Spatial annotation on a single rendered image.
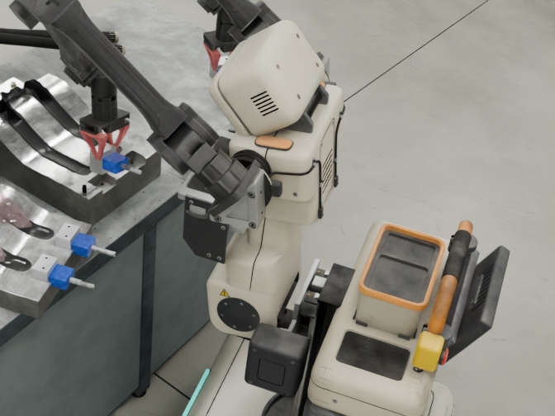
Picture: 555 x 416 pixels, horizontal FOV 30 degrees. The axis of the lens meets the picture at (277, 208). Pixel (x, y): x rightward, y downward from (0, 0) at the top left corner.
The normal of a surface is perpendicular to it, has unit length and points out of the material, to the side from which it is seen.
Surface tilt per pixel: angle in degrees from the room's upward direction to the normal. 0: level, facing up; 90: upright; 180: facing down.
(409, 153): 0
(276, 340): 0
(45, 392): 90
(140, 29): 0
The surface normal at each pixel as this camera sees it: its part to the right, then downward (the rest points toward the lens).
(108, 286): 0.82, 0.44
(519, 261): 0.11, -0.75
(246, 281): -0.32, 0.59
